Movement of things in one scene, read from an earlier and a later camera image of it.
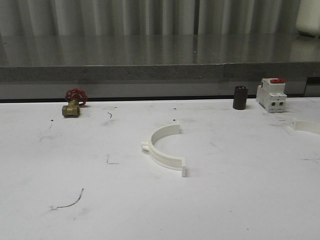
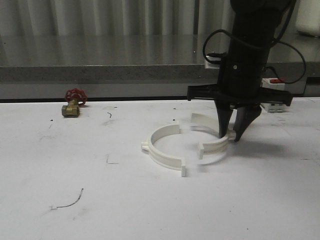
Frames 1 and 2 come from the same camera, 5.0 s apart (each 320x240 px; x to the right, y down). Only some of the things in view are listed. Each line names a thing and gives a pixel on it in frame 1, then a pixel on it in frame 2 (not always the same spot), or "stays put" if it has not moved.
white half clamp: (312, 127) -> (213, 150)
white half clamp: (168, 162) stays put
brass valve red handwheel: (76, 98) stays put
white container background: (308, 19) stays put
